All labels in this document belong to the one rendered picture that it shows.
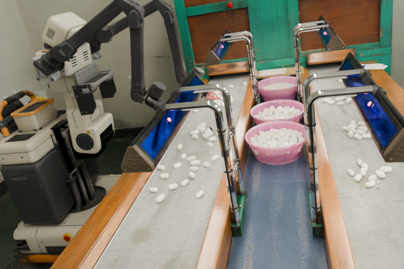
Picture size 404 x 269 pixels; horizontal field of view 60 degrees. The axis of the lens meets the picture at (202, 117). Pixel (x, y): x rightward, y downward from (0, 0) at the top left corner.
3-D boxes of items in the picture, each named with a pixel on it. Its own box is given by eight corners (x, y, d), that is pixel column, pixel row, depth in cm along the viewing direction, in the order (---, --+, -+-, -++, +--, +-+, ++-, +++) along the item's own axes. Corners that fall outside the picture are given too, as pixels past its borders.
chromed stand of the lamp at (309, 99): (312, 237, 102) (303, 95, 86) (308, 196, 120) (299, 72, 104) (383, 238, 97) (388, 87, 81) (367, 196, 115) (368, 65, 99)
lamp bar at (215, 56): (204, 66, 168) (201, 51, 165) (223, 41, 224) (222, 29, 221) (220, 64, 166) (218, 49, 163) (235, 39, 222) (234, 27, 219)
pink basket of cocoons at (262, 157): (244, 170, 143) (241, 149, 140) (250, 140, 167) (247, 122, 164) (312, 167, 136) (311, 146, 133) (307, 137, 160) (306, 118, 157)
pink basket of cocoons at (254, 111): (261, 142, 163) (259, 124, 160) (246, 122, 188) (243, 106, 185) (315, 130, 166) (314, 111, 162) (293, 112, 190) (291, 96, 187)
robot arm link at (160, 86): (135, 90, 171) (131, 98, 164) (145, 72, 166) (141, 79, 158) (157, 102, 173) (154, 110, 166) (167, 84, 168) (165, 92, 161)
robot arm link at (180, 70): (163, 8, 193) (160, 12, 183) (174, 6, 192) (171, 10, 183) (179, 78, 213) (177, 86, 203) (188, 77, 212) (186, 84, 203)
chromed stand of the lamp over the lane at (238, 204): (183, 236, 112) (153, 108, 96) (196, 199, 130) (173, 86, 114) (241, 236, 107) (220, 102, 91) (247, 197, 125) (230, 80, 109)
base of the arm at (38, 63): (47, 57, 168) (31, 63, 157) (55, 45, 164) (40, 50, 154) (61, 69, 169) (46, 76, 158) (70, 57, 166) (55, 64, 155)
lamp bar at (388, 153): (385, 164, 67) (385, 130, 64) (338, 73, 123) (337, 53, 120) (431, 162, 65) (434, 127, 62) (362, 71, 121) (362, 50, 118)
